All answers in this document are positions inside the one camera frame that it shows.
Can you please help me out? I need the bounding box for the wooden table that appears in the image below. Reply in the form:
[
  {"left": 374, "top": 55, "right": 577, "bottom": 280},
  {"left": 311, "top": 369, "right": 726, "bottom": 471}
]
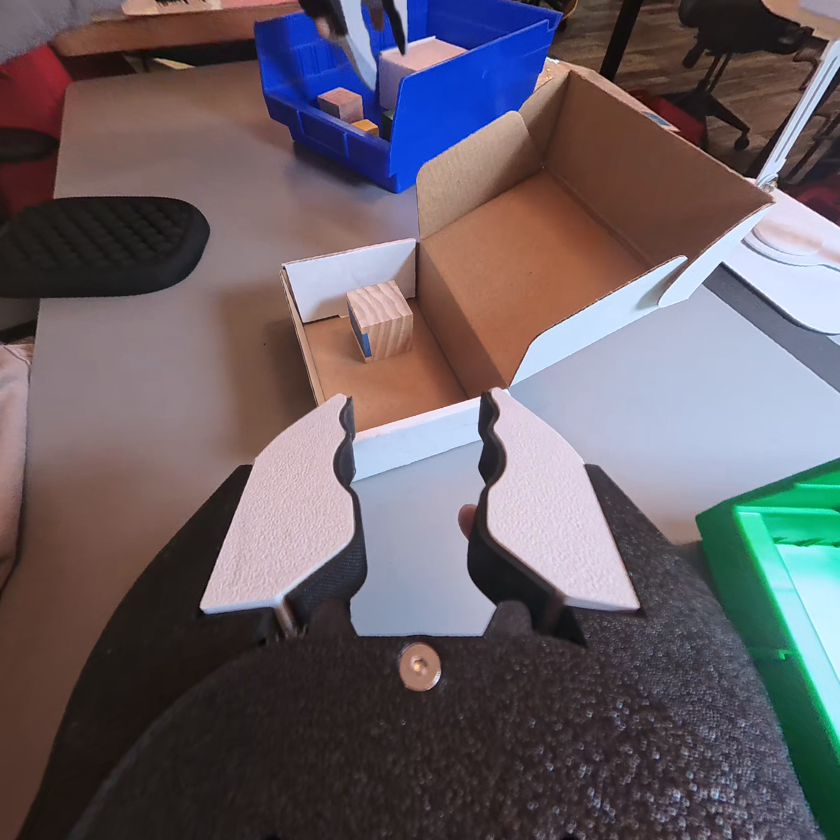
[{"left": 51, "top": 0, "right": 304, "bottom": 61}]

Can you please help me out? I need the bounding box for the white document stand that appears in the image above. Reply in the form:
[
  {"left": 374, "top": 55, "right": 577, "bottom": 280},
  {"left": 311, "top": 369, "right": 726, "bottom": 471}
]
[{"left": 722, "top": 36, "right": 840, "bottom": 337}]

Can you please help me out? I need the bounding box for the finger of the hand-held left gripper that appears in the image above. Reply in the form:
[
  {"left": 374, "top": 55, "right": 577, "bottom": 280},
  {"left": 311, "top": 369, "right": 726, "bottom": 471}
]
[
  {"left": 314, "top": 0, "right": 382, "bottom": 91},
  {"left": 369, "top": 0, "right": 409, "bottom": 57}
]

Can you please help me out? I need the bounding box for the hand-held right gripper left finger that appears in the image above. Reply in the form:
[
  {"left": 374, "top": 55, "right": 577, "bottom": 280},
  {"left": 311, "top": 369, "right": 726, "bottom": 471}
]
[{"left": 199, "top": 392, "right": 370, "bottom": 618}]

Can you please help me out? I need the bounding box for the plain wooden cube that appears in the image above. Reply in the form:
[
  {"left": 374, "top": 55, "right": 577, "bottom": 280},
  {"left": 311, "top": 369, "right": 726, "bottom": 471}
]
[{"left": 318, "top": 87, "right": 366, "bottom": 123}]

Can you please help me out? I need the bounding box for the white block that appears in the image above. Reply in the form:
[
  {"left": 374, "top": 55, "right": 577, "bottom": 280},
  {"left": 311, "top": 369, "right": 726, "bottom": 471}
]
[{"left": 377, "top": 38, "right": 468, "bottom": 109}]

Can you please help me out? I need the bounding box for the blue plastic bin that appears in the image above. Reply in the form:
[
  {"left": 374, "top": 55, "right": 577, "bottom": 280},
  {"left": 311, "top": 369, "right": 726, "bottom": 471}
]
[{"left": 254, "top": 0, "right": 563, "bottom": 194}]

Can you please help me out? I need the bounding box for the wooden cube with blue face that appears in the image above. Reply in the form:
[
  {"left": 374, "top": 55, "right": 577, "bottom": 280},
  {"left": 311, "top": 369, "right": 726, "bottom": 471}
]
[{"left": 346, "top": 280, "right": 415, "bottom": 362}]

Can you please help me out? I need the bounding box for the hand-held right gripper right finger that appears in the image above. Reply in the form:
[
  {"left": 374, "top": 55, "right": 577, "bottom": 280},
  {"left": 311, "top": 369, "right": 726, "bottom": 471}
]
[{"left": 466, "top": 387, "right": 642, "bottom": 634}]

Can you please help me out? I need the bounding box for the cardboard box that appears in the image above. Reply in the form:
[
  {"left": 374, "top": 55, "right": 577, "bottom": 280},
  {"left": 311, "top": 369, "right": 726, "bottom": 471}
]
[{"left": 280, "top": 66, "right": 775, "bottom": 483}]

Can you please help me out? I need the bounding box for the black office chair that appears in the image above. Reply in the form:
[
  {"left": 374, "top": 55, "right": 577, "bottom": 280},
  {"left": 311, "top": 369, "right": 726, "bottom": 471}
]
[{"left": 678, "top": 0, "right": 818, "bottom": 152}]

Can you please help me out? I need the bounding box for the red chair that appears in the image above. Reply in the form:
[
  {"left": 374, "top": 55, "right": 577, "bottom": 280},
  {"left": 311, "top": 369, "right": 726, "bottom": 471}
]
[{"left": 0, "top": 46, "right": 72, "bottom": 217}]

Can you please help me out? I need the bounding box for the person's pale clothing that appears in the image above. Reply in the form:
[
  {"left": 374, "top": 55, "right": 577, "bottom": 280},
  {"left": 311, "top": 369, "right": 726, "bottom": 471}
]
[{"left": 0, "top": 341, "right": 32, "bottom": 592}]

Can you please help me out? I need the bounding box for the green plastic bin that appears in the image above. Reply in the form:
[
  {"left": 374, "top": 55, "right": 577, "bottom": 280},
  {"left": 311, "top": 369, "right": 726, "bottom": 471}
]
[{"left": 696, "top": 457, "right": 840, "bottom": 840}]

